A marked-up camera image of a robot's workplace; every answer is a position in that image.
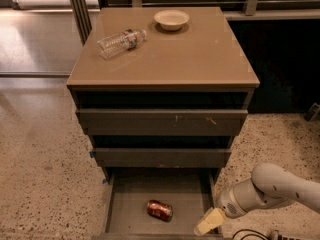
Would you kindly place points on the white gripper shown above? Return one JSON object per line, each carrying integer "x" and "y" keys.
{"x": 229, "y": 200}

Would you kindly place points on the red coke can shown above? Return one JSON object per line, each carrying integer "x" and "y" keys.
{"x": 160, "y": 210}

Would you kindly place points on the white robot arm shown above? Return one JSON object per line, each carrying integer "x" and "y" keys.
{"x": 269, "y": 187}

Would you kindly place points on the grey open bottom drawer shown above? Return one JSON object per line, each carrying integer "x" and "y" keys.
{"x": 189, "y": 192}

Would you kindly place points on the grey middle drawer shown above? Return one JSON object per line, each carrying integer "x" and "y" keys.
{"x": 161, "y": 158}

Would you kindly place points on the grey drawer cabinet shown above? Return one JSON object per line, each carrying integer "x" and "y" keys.
{"x": 200, "y": 66}

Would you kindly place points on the grey top drawer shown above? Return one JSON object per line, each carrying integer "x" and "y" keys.
{"x": 161, "y": 122}

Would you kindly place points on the grey power strip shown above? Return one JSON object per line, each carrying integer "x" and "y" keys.
{"x": 278, "y": 235}

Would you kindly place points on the blue tape piece upper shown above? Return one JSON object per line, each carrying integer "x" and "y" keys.
{"x": 91, "y": 154}

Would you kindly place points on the clear plastic water bottle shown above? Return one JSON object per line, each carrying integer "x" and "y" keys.
{"x": 119, "y": 43}

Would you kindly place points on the white bowl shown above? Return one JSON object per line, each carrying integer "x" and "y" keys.
{"x": 171, "y": 20}

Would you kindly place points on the dark wall outlet box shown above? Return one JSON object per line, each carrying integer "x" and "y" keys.
{"x": 312, "y": 112}

